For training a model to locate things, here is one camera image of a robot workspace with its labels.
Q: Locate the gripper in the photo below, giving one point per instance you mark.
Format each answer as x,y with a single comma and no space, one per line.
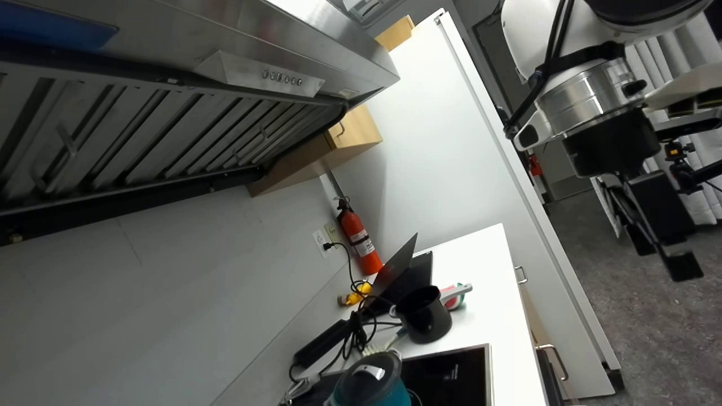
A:
612,144

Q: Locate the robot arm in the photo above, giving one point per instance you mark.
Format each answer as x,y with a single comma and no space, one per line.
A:
527,28

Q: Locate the black pot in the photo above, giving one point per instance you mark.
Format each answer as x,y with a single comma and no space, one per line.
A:
426,318

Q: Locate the blue pot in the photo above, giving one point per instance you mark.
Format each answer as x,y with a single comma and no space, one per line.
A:
389,395

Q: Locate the red green white toy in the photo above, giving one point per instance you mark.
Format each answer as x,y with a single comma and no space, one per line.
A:
457,296

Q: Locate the tall white cabinet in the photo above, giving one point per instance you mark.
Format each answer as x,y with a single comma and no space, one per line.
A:
451,141

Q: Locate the black induction cooktop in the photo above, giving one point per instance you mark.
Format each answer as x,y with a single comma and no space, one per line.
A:
451,378

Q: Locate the black laptop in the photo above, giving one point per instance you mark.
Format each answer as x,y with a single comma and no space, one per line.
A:
403,276

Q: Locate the white teal utensil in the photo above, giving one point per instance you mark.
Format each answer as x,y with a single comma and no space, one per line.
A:
386,340

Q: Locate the red fire extinguisher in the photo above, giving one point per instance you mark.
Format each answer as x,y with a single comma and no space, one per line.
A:
358,237

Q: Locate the yellow toy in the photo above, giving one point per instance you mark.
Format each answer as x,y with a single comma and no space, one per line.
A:
355,294

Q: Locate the black power strip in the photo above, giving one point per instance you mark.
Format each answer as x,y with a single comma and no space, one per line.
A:
321,344

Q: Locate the ceiling vent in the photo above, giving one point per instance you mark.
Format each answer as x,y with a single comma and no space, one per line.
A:
369,8

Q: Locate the silver tongs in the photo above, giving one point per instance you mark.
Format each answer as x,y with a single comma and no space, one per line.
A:
294,392

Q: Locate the steel range hood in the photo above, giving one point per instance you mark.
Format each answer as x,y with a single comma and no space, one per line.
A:
169,84

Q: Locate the camera on mount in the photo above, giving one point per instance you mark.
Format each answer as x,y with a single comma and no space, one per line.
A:
685,166

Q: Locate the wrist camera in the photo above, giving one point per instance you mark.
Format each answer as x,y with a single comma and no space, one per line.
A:
685,90

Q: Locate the wall socket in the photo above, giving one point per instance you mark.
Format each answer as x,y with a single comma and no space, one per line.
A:
326,238

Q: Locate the wooden wall cabinet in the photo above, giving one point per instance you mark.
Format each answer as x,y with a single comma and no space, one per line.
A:
338,141

